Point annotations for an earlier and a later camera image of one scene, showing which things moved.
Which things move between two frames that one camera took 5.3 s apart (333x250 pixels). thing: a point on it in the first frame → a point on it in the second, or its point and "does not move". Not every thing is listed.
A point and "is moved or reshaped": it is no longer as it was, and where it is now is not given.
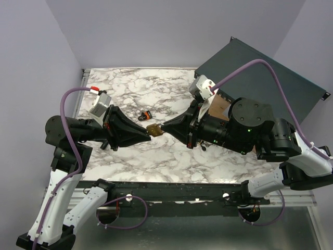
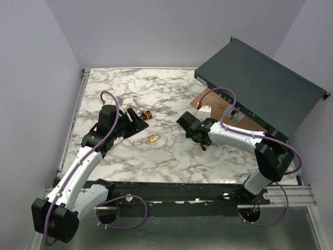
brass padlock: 154,129 is moved or reshaped
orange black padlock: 144,116 does not move
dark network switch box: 259,84 does not move
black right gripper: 186,126 → 188,135
